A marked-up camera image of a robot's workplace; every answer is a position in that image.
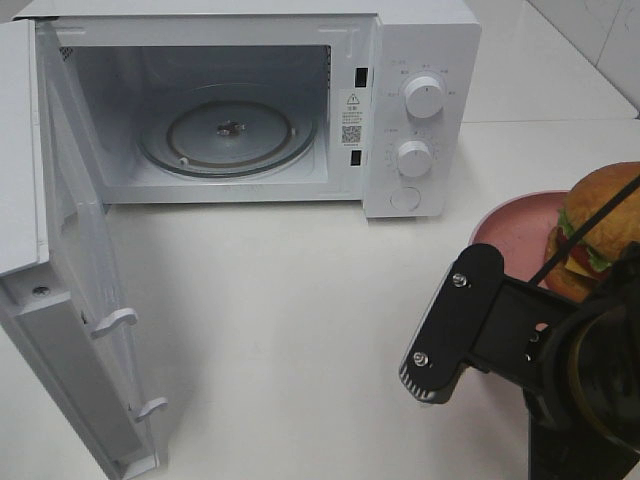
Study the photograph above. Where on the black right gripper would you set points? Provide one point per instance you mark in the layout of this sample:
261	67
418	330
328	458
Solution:
578	362

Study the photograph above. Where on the burger with lettuce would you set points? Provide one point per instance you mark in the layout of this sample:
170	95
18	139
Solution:
590	261

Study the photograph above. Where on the pink round plate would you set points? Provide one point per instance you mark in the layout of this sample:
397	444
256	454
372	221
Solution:
519	229

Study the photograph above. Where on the round white door button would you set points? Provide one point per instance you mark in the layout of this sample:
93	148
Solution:
405	199

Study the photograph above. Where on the white microwave door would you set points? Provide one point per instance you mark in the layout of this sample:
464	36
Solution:
62	303

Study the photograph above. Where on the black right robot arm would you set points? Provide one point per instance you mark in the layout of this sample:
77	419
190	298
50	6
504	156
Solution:
579	452

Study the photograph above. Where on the lower white timer knob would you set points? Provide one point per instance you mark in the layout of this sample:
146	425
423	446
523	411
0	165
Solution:
414	159

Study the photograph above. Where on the upper white power knob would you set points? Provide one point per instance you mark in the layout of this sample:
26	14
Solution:
424	96

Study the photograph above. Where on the white microwave oven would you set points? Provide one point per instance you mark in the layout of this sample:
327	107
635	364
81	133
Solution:
131	53

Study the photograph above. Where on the white warning label sticker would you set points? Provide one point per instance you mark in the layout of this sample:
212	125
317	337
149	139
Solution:
353	112

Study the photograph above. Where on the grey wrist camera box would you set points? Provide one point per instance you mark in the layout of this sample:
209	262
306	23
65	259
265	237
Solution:
441	347

